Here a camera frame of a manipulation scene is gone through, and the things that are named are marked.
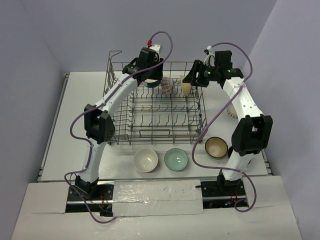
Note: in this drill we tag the white ceramic bowl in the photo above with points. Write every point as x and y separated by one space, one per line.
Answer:
145 160

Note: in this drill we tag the white bowl orange rim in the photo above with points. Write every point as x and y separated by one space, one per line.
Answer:
231 111

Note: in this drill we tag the light green ceramic bowl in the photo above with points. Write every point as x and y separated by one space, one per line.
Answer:
176 159

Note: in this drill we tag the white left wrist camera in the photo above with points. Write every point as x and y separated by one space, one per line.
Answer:
155 47

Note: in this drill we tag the black ceramic bowl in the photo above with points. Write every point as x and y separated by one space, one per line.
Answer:
230 151

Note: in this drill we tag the dark teal white bowl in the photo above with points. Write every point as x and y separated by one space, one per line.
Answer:
151 83

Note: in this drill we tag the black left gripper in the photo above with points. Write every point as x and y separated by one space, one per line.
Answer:
155 75

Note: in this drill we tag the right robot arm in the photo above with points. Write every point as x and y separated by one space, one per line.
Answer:
253 129

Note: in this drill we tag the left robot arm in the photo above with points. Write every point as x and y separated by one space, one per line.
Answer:
98 119

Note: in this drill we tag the blue inside red patterned bowl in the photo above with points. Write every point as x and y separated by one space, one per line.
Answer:
167 86

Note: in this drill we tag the yellow dotted bowl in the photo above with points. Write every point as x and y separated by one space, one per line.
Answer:
185 87

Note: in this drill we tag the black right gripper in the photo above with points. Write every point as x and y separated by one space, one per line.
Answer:
198 66

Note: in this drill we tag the grey wire dish rack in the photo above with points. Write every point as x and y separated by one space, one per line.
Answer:
147 116

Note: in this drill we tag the aluminium mounting rail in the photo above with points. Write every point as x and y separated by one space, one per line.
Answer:
112 181

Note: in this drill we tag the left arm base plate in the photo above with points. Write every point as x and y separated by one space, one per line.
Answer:
101 202

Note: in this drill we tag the brown rimmed cream bowl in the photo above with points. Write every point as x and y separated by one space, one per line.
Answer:
216 147

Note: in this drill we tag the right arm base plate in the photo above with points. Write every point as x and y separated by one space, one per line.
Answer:
215 194

